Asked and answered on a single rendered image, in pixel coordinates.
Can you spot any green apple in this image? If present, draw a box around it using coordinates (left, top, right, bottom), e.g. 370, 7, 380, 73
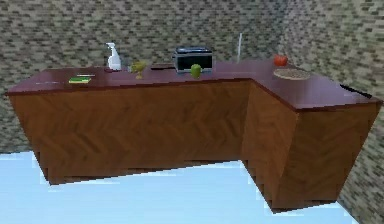
190, 63, 203, 80

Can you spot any black and silver toaster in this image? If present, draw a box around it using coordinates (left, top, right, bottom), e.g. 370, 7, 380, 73
172, 45, 215, 74

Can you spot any brown wooden kitchen counter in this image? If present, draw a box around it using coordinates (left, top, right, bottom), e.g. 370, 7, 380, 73
4, 59, 383, 214

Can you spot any yellow-green goblet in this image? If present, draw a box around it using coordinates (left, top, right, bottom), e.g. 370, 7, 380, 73
130, 60, 148, 80

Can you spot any white spray bottle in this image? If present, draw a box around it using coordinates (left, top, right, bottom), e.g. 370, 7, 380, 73
105, 42, 123, 71

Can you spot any red tomato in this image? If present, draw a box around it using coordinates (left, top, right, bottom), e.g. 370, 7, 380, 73
273, 54, 289, 67

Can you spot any green sponge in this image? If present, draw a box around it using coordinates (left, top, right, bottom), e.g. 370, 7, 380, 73
68, 76, 92, 85

